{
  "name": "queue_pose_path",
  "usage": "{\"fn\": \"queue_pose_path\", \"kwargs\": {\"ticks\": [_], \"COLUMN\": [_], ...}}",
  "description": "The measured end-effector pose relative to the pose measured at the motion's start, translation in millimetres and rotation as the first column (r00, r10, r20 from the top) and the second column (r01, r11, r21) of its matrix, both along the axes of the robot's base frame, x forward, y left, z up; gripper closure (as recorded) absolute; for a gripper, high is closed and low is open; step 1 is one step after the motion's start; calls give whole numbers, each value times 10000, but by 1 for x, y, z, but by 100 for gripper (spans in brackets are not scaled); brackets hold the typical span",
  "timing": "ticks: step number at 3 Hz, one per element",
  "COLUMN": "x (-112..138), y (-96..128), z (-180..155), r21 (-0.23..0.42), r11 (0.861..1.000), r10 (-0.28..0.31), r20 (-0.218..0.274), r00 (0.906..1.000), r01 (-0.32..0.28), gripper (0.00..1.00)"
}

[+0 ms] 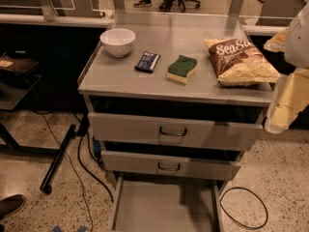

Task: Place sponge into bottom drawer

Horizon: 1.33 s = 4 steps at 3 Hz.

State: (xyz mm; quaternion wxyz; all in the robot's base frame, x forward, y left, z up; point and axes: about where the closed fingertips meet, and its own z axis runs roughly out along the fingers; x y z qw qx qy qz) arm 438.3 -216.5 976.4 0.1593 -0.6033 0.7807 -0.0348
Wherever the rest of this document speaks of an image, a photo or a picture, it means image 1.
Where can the yellow taped gripper finger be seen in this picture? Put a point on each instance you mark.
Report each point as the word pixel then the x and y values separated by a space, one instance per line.
pixel 278 42
pixel 291 96

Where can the green and yellow sponge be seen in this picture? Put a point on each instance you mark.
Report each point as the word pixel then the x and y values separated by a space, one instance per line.
pixel 182 69

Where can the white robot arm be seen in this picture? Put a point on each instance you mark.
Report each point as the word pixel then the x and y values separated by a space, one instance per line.
pixel 297 40

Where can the grey metal drawer cabinet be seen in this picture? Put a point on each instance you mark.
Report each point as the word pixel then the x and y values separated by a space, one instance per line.
pixel 112 85

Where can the middle grey drawer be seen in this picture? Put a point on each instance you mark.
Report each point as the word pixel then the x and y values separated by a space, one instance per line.
pixel 171 166

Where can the top grey drawer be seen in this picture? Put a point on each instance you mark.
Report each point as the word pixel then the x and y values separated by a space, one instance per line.
pixel 174 132

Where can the bottom grey open drawer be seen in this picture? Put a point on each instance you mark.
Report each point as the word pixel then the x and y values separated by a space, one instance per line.
pixel 165 204

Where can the brown yellow chip bag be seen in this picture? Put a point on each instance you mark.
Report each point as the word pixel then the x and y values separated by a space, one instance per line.
pixel 238 62

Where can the dark blue snack packet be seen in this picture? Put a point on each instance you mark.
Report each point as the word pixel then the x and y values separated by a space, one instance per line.
pixel 147 62

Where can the white ceramic bowl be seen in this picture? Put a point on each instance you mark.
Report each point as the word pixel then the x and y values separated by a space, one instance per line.
pixel 118 42

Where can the black stand leg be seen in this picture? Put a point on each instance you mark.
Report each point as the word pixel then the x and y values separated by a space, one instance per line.
pixel 46 186

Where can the dark side table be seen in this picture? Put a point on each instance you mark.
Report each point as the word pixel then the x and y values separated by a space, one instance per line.
pixel 13 89

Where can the dark shoe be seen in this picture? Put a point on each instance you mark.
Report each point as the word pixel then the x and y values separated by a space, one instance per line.
pixel 11 204

